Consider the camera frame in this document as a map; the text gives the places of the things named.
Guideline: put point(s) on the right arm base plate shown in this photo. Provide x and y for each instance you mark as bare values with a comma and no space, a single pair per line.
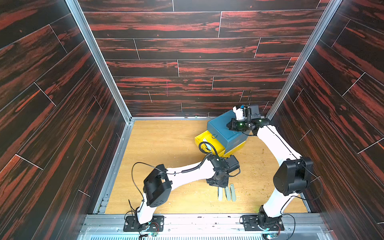
261,222

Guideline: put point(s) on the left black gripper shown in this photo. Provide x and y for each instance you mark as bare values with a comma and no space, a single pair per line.
223,185

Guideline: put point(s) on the teal yellow drawer cabinet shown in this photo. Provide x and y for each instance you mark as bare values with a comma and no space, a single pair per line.
226,142

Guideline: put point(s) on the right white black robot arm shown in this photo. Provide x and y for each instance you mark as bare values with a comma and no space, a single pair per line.
292,177

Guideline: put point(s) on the yellow drawer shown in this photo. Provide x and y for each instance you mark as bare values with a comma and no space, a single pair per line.
210,143

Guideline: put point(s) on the aluminium front rail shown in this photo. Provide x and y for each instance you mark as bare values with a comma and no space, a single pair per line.
204,227

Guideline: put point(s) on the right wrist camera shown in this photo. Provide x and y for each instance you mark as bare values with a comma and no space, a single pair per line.
247,112

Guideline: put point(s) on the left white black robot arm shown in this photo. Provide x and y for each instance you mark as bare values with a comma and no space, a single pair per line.
159,184

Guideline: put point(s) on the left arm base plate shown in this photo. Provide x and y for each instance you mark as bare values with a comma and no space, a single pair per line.
155,225

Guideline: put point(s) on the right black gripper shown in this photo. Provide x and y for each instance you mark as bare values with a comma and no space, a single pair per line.
237,124

